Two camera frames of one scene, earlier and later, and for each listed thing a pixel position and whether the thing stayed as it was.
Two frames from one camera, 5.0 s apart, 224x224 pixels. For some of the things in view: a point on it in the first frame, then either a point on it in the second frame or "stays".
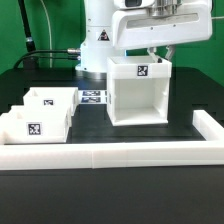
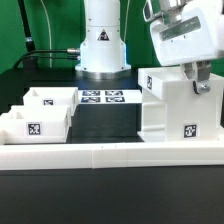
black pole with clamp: [29, 63] stays
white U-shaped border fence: [119, 154] stays
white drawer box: [35, 124] stays
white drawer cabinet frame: [138, 90] -> [171, 110]
